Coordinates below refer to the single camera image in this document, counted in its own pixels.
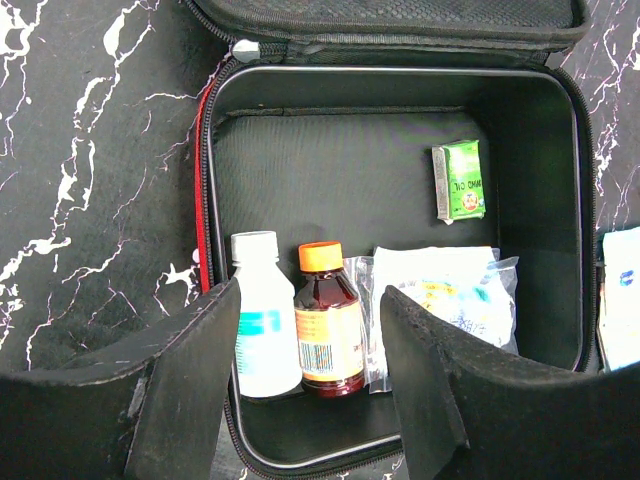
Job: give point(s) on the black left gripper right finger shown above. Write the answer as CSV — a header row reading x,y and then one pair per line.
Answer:
x,y
468,410

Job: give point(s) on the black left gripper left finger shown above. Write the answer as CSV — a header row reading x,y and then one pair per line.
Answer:
x,y
146,407

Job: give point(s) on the teal round tape packet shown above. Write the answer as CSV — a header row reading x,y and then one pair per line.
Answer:
x,y
485,310

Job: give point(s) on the white green pill bottle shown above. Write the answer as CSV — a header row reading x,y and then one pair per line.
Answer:
x,y
266,351

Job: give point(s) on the white blue gauze packet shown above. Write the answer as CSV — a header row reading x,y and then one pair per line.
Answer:
x,y
468,265

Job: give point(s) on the blue cotton swab bag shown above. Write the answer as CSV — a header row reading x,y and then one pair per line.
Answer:
x,y
619,315

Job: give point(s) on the brown medicine bottle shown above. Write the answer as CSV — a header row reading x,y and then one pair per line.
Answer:
x,y
329,323

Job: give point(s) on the green wind oil box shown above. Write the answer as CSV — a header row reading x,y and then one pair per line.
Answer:
x,y
458,181

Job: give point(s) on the red black medicine case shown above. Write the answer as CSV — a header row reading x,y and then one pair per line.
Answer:
x,y
320,127

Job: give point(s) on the white gauze pad bag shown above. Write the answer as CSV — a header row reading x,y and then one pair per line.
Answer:
x,y
360,271

